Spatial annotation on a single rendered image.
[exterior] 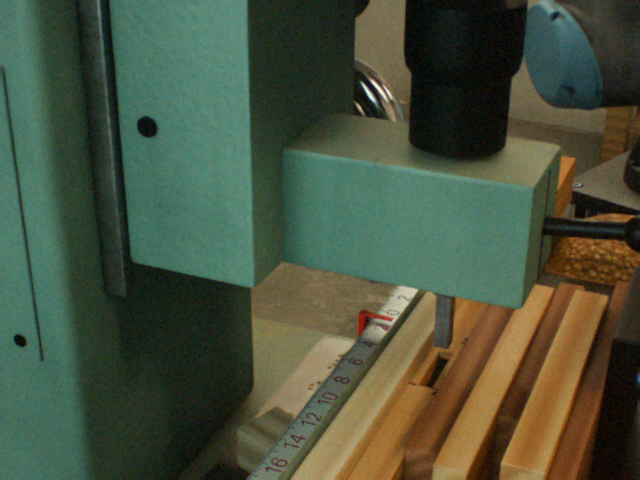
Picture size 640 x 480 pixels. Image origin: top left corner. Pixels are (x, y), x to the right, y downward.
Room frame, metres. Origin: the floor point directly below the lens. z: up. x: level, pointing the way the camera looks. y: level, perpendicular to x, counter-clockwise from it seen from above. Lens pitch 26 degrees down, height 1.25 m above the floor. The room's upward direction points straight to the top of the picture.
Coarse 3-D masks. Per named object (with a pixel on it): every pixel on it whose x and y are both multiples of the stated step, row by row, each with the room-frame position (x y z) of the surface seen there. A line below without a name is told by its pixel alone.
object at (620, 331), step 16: (624, 304) 0.45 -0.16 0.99; (624, 320) 0.44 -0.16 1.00; (624, 336) 0.42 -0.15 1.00; (624, 352) 0.42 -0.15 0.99; (608, 368) 0.42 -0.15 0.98; (624, 368) 0.41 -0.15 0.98; (608, 384) 0.42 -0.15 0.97; (624, 384) 0.41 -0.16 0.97; (608, 400) 0.42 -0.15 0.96; (624, 400) 0.41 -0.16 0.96; (608, 416) 0.42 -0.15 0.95; (624, 416) 0.41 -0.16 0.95; (608, 432) 0.42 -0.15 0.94; (624, 432) 0.41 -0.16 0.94; (608, 448) 0.42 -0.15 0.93; (624, 448) 0.42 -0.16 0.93; (592, 464) 0.42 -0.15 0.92; (608, 464) 0.41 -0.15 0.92
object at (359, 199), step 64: (320, 128) 0.52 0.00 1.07; (384, 128) 0.52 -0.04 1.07; (320, 192) 0.48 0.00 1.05; (384, 192) 0.46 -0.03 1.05; (448, 192) 0.45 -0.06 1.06; (512, 192) 0.44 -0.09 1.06; (320, 256) 0.48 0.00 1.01; (384, 256) 0.46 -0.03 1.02; (448, 256) 0.45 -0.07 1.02; (512, 256) 0.44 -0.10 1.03
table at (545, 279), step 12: (552, 240) 0.73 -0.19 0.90; (540, 276) 0.67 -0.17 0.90; (552, 276) 0.67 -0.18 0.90; (564, 276) 0.67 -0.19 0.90; (588, 288) 0.65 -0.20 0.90; (600, 288) 0.65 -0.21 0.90; (612, 288) 0.65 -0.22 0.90; (636, 420) 0.48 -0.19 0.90; (636, 432) 0.47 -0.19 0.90; (636, 444) 0.46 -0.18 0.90; (636, 456) 0.45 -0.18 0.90; (624, 468) 0.44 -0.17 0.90; (636, 468) 0.44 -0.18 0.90
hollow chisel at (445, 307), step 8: (440, 304) 0.48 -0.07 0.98; (448, 304) 0.48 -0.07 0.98; (440, 312) 0.48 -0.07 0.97; (448, 312) 0.48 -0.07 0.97; (440, 320) 0.48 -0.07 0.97; (448, 320) 0.48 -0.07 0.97; (440, 328) 0.48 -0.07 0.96; (448, 328) 0.48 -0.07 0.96; (440, 336) 0.48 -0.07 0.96; (448, 336) 0.48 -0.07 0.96; (440, 344) 0.48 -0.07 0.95; (448, 344) 0.48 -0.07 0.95
